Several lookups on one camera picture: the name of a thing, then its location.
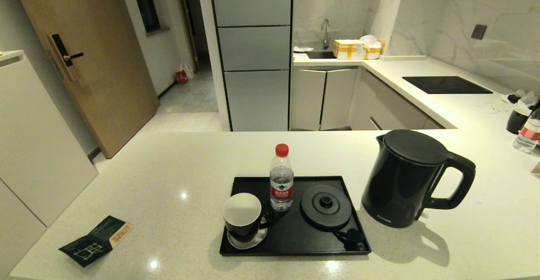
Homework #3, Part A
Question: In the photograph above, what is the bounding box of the water bottle with red cap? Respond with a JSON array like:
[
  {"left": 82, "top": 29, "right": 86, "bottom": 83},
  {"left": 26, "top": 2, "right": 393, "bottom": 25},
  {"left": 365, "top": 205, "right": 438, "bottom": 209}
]
[{"left": 269, "top": 143, "right": 294, "bottom": 212}]

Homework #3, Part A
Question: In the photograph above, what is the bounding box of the black cup white inside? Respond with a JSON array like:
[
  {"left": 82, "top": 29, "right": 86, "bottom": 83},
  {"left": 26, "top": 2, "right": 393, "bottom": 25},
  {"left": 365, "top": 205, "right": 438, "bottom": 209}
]
[{"left": 222, "top": 193, "right": 274, "bottom": 242}]

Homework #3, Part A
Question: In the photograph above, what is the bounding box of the black electric kettle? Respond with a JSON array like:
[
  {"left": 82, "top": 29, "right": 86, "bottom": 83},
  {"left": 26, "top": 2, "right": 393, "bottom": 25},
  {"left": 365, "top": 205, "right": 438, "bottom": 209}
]
[{"left": 362, "top": 129, "right": 477, "bottom": 229}]

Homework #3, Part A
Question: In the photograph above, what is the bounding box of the black round kettle base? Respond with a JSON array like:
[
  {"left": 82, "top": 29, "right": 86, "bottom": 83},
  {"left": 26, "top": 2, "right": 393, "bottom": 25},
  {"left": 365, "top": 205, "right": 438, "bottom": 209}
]
[{"left": 300, "top": 184, "right": 353, "bottom": 232}]

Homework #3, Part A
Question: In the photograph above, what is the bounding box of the grey lower cabinet door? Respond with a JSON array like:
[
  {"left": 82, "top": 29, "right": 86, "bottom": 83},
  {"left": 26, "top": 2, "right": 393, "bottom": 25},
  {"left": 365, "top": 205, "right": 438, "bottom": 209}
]
[
  {"left": 321, "top": 68, "right": 359, "bottom": 128},
  {"left": 291, "top": 69, "right": 327, "bottom": 131}
]

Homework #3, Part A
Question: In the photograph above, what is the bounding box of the tall grey cabinet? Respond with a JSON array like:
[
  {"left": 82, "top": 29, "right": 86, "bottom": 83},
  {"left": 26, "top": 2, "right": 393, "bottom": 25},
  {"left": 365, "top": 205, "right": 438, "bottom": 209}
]
[{"left": 209, "top": 0, "right": 294, "bottom": 132}]

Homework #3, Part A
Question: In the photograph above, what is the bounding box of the chrome sink faucet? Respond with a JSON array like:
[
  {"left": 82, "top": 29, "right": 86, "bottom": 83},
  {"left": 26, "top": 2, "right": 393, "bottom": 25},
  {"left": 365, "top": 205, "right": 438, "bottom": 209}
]
[{"left": 320, "top": 18, "right": 331, "bottom": 49}]

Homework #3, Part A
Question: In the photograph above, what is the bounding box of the large yellow taped cardboard box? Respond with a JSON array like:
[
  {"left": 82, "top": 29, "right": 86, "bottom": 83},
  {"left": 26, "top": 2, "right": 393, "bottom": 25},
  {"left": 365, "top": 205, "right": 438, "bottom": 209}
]
[{"left": 333, "top": 39, "right": 366, "bottom": 60}]

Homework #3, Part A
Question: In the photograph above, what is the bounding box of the black rectangular tray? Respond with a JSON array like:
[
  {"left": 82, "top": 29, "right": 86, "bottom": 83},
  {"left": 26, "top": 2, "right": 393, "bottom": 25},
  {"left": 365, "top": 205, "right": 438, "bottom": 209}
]
[{"left": 219, "top": 176, "right": 373, "bottom": 257}]

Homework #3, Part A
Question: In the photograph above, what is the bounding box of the white round saucer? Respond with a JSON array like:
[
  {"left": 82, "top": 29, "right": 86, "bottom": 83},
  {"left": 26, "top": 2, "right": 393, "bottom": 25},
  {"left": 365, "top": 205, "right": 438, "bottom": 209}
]
[{"left": 227, "top": 228, "right": 268, "bottom": 250}]

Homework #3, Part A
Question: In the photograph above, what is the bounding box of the grey drawer cabinet front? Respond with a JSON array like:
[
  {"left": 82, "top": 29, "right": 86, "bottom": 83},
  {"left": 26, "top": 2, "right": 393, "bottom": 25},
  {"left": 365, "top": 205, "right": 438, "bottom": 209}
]
[{"left": 349, "top": 68, "right": 446, "bottom": 131}]

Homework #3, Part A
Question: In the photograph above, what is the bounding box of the small yellow taped cardboard box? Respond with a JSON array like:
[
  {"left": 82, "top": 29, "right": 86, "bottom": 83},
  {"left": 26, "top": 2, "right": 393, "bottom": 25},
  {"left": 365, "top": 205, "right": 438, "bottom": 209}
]
[{"left": 364, "top": 43, "right": 385, "bottom": 59}]

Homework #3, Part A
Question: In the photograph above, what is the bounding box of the dark narrow window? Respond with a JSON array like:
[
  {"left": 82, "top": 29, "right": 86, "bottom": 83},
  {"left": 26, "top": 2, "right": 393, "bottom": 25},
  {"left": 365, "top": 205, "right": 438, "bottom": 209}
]
[{"left": 129, "top": 0, "right": 170, "bottom": 35}]

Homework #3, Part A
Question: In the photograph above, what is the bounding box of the brown wooden door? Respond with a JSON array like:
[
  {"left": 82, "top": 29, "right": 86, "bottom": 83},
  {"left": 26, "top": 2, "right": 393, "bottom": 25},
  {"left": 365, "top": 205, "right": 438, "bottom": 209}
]
[{"left": 9, "top": 0, "right": 160, "bottom": 159}]

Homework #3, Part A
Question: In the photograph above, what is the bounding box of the black induction cooktop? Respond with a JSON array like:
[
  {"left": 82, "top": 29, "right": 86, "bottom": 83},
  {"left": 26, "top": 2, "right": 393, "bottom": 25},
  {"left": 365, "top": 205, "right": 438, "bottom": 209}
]
[{"left": 402, "top": 75, "right": 493, "bottom": 94}]

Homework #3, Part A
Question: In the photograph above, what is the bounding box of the dark green folded leaflet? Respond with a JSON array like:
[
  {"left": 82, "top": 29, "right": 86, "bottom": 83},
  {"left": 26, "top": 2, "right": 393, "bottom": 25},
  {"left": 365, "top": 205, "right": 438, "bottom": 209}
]
[{"left": 58, "top": 215, "right": 135, "bottom": 267}]

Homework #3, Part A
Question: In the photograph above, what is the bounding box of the black gold door lock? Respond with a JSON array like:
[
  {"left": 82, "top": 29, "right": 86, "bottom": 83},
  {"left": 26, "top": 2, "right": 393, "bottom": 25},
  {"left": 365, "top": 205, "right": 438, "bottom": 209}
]
[{"left": 46, "top": 33, "right": 84, "bottom": 82}]

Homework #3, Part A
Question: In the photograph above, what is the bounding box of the white side cabinet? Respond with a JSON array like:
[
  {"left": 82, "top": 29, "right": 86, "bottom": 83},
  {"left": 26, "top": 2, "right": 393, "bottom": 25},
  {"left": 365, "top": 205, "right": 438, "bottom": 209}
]
[{"left": 0, "top": 50, "right": 99, "bottom": 272}]

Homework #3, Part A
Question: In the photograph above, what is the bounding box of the black mug white rim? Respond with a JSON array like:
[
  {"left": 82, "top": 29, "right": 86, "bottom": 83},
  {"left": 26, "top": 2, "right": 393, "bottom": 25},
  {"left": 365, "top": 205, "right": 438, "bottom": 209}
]
[{"left": 506, "top": 108, "right": 532, "bottom": 135}]

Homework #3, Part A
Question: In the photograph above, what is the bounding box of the crumpled white tissue pile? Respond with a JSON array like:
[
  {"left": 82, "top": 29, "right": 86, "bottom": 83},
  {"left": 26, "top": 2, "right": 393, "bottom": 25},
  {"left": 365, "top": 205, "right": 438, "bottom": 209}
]
[{"left": 500, "top": 89, "right": 540, "bottom": 111}]

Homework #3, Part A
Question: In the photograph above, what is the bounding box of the clear bottle with red label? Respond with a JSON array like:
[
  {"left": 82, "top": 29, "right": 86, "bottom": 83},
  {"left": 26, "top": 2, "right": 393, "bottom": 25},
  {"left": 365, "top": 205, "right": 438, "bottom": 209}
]
[{"left": 513, "top": 108, "right": 540, "bottom": 154}]

